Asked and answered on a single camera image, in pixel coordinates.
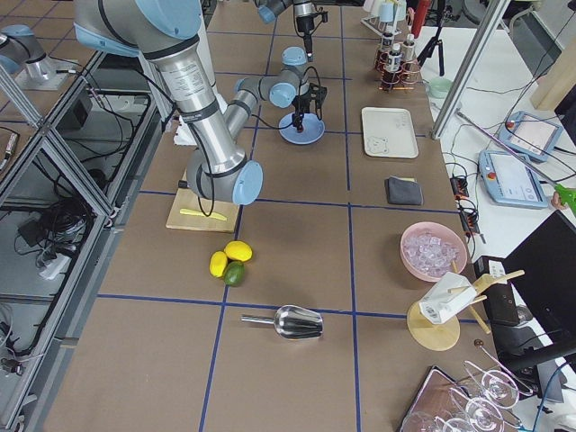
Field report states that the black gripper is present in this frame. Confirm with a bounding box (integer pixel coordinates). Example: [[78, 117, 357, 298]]
[[295, 12, 328, 61], [292, 83, 327, 129]]

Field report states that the blue plate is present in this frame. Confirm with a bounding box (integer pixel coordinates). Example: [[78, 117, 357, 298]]
[[278, 113, 325, 145]]

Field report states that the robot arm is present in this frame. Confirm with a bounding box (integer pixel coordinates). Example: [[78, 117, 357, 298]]
[[254, 0, 329, 63], [74, 1, 327, 205]]

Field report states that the dark drink bottle three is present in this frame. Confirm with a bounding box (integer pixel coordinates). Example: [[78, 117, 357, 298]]
[[379, 31, 394, 64]]

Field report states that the dark drink bottle two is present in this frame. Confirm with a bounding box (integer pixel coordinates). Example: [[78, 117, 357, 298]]
[[385, 43, 401, 85]]

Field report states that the cream bear tray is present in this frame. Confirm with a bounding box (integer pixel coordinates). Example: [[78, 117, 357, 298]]
[[361, 107, 419, 159]]

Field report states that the red bottle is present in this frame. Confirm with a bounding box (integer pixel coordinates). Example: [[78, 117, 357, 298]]
[[411, 0, 431, 39]]

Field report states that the grey folded cloth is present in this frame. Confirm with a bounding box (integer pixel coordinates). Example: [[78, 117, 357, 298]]
[[384, 176, 424, 205]]

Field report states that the black mini tripod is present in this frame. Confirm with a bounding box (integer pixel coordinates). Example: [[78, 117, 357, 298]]
[[417, 0, 446, 77]]

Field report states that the yellow plastic knife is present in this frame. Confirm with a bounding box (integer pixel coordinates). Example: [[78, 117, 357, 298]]
[[179, 208, 228, 221]]

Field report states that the green bowl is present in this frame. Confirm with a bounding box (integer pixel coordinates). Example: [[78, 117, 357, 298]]
[[427, 76, 453, 99]]

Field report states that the wooden cutting board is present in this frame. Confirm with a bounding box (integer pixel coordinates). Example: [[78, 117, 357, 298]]
[[166, 172, 239, 233]]

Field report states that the whole yellow lemon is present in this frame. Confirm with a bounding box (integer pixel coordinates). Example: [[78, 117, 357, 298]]
[[224, 240, 253, 262]]

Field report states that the green avocado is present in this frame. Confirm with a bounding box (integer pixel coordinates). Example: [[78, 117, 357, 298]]
[[223, 261, 245, 286]]

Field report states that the pink bowl with ice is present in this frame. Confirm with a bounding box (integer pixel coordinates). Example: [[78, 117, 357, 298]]
[[400, 221, 468, 282]]

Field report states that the metal scoop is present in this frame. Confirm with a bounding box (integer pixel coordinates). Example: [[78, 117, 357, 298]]
[[240, 305, 324, 340]]

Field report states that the near tablet blue case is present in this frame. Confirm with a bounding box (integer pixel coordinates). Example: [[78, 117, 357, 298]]
[[478, 150, 548, 209]]

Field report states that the tablet blue case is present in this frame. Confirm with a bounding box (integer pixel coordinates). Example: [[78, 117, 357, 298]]
[[497, 111, 563, 162], [478, 150, 548, 209]]

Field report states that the white paper carton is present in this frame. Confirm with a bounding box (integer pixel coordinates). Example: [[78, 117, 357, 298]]
[[418, 272, 477, 325]]

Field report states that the far tablet blue case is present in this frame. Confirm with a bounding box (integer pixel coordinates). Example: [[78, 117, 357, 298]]
[[497, 111, 563, 162]]

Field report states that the wooden stand base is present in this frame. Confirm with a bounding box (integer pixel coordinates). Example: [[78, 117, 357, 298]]
[[407, 270, 525, 351]]

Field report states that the black monitor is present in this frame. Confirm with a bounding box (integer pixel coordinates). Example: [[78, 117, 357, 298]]
[[504, 211, 575, 372]]

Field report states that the wine glass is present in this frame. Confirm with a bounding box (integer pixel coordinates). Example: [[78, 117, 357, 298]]
[[463, 360, 519, 409]]

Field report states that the white wire cup rack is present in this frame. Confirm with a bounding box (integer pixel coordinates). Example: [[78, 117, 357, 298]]
[[361, 0, 407, 35]]

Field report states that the copper wire bottle rack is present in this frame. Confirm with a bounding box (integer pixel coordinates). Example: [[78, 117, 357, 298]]
[[374, 50, 420, 92]]

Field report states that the aluminium frame post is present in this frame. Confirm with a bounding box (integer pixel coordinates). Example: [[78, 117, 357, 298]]
[[430, 0, 510, 140]]

